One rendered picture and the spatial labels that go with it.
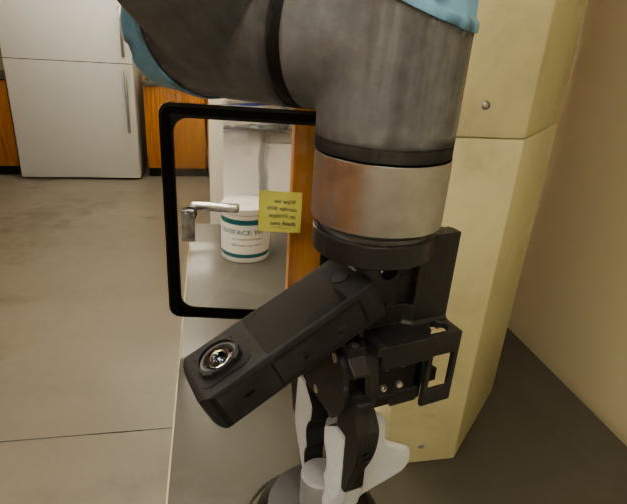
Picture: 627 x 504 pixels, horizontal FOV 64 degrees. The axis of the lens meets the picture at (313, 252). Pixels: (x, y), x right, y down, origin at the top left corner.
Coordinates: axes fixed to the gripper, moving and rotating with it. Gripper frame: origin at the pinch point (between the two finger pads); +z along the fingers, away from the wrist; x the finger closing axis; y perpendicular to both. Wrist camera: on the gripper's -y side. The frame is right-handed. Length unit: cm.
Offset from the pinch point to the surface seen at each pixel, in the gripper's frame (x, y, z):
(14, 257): 342, -56, 121
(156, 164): 526, 68, 108
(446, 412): 18.5, 30.1, 17.5
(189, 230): 60, 4, 3
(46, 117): 538, -31, 60
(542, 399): 23, 57, 26
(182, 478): 28.8, -4.7, 26.5
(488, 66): 19.4, 26.8, -28.0
